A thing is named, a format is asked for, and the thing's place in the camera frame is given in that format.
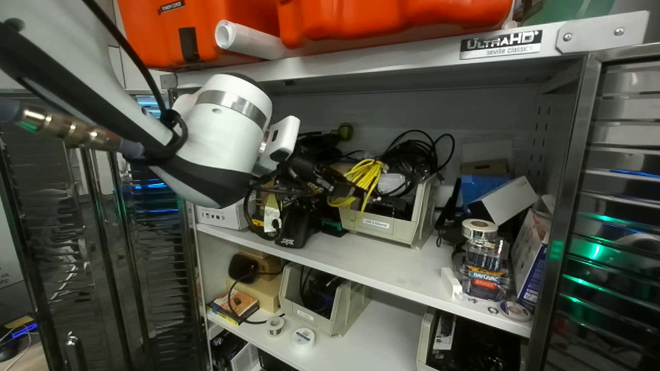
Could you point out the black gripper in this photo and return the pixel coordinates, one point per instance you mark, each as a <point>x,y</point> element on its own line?
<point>311,174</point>

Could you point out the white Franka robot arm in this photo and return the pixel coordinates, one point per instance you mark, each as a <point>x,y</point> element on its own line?
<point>227,131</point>

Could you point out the white plastic storage bin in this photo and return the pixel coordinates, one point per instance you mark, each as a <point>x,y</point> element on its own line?
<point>387,222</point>

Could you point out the brown box with black device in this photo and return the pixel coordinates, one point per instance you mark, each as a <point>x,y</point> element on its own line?
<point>257,285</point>

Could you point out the white open cardboard box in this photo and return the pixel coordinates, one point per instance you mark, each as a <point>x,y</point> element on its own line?
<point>507,199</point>

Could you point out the white blue printed box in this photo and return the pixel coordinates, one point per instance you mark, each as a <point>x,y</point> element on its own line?
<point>531,259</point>

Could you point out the black battery charger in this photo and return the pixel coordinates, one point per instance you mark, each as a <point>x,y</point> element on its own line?
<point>298,229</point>

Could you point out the grey metal shelf unit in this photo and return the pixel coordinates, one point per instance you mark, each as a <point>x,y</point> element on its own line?
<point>384,268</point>

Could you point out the clear tape roll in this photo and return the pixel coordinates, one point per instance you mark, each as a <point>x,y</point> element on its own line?
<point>479,229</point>

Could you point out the small solder spool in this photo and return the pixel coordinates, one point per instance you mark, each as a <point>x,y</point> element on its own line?
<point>274,327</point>

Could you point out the clear jar of batteries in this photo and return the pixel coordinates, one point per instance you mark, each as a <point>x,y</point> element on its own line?
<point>482,268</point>

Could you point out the orange plastic tote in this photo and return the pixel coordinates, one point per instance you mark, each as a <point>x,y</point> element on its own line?
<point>393,21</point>

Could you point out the white rolled tube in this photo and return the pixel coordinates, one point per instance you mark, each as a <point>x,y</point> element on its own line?
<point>244,40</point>

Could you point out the UltraHD brand label plate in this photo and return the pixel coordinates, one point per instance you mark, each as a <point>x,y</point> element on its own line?
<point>499,43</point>

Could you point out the flat tape roll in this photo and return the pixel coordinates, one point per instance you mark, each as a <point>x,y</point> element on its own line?
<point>515,312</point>

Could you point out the orange tote with black latch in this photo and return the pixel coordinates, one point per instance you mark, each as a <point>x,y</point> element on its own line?
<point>157,31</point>

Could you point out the steel tray rack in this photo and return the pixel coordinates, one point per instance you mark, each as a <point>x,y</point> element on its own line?
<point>83,275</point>
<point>611,207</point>

